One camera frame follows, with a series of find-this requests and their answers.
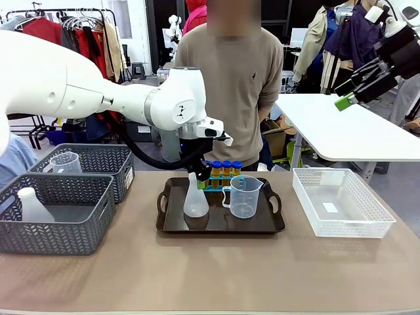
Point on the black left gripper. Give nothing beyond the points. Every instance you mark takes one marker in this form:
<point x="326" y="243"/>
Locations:
<point x="200" y="165"/>

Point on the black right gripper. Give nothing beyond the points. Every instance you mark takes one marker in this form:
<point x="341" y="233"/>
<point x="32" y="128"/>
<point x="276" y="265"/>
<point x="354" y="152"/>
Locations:
<point x="403" y="52"/>

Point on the white plastic conical flask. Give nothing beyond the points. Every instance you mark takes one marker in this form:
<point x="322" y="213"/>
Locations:
<point x="196" y="205"/>
<point x="33" y="210"/>

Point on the clear plastic measuring beaker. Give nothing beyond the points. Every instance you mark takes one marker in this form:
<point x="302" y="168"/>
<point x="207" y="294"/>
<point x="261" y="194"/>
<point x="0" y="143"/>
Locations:
<point x="64" y="164"/>
<point x="243" y="200"/>

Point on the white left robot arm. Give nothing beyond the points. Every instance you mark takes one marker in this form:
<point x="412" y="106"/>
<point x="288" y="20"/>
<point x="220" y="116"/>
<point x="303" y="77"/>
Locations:
<point x="33" y="82"/>

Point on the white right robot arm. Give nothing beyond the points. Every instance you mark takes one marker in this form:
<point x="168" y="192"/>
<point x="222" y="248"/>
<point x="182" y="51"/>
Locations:
<point x="402" y="16"/>

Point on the blue test tube rack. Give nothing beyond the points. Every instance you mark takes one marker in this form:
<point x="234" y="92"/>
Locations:
<point x="216" y="188"/>

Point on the person in grey trousers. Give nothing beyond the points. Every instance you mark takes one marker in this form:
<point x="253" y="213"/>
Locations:
<point x="403" y="98"/>

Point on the person in navy jacket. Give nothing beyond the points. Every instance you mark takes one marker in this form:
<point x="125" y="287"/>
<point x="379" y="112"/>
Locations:
<point x="354" y="42"/>

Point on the crouching person in grey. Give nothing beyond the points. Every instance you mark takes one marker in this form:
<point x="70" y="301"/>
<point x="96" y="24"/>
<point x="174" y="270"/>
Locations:
<point x="169" y="147"/>

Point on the dark brown serving tray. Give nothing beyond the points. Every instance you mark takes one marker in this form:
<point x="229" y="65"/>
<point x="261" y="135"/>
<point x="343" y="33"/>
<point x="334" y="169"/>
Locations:
<point x="229" y="224"/>

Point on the white background table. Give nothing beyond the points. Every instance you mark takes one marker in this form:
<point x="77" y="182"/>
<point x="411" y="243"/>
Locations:
<point x="344" y="131"/>

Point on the person in beige coat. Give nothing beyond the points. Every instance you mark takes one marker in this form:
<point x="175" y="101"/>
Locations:
<point x="315" y="42"/>

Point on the grey storage bin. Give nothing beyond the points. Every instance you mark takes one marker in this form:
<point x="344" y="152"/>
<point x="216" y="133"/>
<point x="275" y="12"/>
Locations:
<point x="139" y="129"/>

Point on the grey woven basket with label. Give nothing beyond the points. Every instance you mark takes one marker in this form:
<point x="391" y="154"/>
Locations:
<point x="123" y="157"/>

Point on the white laptop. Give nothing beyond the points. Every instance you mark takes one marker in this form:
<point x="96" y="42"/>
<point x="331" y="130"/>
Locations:
<point x="299" y="37"/>

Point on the brown cardboard box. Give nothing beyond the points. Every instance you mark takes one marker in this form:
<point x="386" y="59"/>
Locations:
<point x="279" y="138"/>

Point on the person in beige sweater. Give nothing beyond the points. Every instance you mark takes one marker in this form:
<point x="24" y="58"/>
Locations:
<point x="239" y="82"/>

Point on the white label strip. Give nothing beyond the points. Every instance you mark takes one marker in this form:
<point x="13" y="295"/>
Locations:
<point x="329" y="207"/>

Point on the black step stool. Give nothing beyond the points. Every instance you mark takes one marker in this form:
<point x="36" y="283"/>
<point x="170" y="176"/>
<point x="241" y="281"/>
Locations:
<point x="138" y="70"/>

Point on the white perforated plastic basket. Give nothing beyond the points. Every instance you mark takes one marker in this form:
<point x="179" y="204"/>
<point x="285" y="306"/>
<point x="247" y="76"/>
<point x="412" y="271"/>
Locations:
<point x="354" y="226"/>

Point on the beige hanging garment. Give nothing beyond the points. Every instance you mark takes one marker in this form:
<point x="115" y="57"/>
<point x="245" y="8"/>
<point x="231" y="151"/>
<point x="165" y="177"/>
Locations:
<point x="113" y="49"/>

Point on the person in red hoodie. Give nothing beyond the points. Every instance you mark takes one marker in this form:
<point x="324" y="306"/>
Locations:
<point x="195" y="19"/>

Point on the large grey woven basket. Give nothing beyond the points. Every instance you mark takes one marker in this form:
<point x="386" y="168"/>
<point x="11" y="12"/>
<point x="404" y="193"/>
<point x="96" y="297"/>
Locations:
<point x="49" y="238"/>

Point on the red pleated hanging dress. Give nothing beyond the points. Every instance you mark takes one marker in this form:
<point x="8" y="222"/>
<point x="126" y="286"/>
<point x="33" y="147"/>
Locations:
<point x="87" y="46"/>

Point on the person in blue shirt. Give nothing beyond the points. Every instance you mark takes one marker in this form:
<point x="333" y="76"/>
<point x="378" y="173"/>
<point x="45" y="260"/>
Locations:
<point x="16" y="160"/>

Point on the black hanging jacket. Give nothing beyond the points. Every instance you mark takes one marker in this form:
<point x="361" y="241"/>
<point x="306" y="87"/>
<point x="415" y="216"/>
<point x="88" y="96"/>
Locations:
<point x="69" y="37"/>

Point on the black clothes rack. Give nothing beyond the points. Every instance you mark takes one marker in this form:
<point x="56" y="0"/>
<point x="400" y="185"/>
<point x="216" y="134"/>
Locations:
<point x="65" y="10"/>

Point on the grey hanging garment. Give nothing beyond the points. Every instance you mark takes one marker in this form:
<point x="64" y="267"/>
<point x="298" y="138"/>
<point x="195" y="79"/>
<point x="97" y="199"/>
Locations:
<point x="11" y="23"/>

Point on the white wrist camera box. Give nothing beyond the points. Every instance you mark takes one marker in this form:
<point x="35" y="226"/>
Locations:
<point x="374" y="13"/>

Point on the green cart frame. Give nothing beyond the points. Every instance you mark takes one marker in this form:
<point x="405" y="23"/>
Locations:
<point x="290" y="154"/>

